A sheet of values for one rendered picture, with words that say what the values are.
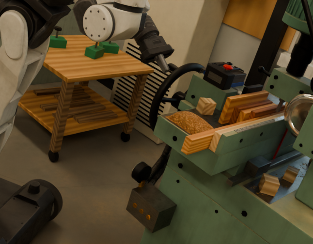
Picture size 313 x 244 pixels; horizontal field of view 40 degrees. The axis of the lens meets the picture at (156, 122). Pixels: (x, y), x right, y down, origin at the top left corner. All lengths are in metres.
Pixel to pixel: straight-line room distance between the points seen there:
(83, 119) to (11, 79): 1.17
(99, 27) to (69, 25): 2.39
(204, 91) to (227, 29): 1.56
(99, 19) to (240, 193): 0.58
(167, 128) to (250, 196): 0.28
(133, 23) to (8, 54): 0.54
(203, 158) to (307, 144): 0.25
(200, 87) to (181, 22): 1.39
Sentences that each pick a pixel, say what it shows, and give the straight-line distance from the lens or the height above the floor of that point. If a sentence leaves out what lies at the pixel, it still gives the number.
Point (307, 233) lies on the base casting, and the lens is 1.12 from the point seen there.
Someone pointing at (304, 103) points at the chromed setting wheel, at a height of 1.05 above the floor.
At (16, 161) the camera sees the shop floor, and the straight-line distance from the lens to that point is 2.44.
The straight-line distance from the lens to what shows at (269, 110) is 1.29.
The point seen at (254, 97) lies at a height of 0.97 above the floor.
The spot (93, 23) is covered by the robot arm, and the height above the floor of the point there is 1.12.
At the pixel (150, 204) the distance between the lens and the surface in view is 1.29.
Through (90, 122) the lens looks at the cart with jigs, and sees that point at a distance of 2.58.
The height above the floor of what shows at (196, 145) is 0.92.
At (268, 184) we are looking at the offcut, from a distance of 1.17.
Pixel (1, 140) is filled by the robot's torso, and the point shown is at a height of 0.48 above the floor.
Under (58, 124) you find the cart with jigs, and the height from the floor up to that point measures 0.25.
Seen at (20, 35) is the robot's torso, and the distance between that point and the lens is 1.36.
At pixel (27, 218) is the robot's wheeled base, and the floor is 0.19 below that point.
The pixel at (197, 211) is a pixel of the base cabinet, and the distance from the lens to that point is 1.28.
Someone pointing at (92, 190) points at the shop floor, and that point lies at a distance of 2.33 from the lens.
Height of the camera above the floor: 1.37
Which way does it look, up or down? 25 degrees down
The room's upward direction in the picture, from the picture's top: 17 degrees clockwise
